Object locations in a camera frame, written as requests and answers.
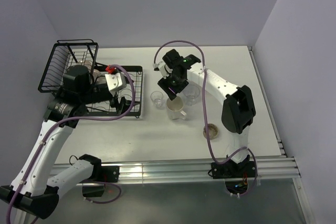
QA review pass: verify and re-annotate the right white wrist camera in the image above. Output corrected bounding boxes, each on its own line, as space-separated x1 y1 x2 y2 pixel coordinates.
153 61 172 79

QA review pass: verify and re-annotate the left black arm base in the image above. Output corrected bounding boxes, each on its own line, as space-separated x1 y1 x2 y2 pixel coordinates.
82 165 122 204

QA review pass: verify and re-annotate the small speckled stone cup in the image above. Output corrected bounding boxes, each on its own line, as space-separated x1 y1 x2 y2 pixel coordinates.
203 123 219 140

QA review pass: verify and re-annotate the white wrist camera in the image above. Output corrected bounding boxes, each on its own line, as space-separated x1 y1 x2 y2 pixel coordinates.
104 72 127 96
153 61 172 79

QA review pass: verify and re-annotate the pink glazed mug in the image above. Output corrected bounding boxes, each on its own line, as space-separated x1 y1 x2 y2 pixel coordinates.
75 60 106 84

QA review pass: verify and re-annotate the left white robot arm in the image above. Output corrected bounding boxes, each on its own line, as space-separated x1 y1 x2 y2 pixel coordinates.
1 65 135 223

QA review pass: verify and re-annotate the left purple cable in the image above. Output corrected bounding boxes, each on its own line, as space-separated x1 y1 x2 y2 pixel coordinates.
6 64 136 224

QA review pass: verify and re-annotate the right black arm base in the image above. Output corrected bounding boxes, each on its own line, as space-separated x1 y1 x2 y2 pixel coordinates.
207 161 256 194

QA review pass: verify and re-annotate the black wire dish rack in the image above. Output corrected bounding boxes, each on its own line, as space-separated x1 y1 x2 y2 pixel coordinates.
38 39 143 118

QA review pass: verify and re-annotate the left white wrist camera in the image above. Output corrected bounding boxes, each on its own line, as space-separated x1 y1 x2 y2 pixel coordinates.
104 72 127 96

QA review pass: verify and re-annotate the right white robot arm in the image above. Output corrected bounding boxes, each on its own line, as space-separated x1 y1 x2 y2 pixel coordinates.
153 49 256 177

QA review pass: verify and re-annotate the large clear glass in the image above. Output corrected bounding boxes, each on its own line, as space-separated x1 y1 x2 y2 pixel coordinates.
183 84 201 106

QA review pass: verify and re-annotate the small clear glass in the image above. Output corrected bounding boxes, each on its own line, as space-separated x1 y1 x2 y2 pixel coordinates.
150 91 163 109

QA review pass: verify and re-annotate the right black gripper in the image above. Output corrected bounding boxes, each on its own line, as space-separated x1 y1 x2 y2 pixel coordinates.
157 70 190 101

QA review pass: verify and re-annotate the aluminium mounting rail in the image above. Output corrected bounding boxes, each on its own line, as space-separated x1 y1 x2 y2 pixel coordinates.
49 156 301 187

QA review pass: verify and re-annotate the white ceramic mug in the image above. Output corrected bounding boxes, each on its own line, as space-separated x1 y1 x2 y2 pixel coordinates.
166 97 187 120

